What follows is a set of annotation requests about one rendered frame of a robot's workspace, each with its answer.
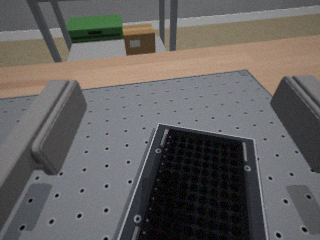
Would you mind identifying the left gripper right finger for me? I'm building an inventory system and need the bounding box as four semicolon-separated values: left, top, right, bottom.
270;75;320;173

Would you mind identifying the grey perforated metal plate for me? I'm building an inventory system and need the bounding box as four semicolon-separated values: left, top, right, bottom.
0;69;320;240

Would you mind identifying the black well plate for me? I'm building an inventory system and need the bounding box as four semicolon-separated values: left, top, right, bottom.
138;129;250;240

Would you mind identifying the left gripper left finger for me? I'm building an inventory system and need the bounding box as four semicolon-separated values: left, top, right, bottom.
0;80;87;232

